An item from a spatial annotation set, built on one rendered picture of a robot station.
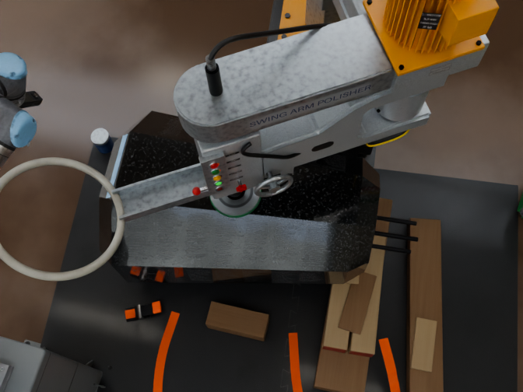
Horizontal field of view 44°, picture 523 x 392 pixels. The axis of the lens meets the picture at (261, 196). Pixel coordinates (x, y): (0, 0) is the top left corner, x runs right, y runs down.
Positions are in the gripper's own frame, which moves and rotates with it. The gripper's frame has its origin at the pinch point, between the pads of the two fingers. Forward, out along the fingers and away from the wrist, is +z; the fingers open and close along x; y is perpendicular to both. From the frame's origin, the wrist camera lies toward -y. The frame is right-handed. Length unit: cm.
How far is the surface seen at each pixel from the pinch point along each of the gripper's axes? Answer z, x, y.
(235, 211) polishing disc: 34, 65, -56
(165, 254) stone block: 68, 54, -36
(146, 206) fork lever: 28, 42, -27
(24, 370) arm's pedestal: 71, 51, 37
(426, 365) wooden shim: 77, 178, -95
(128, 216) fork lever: 27, 40, -18
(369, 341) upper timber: 76, 149, -82
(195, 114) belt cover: -39, 45, -27
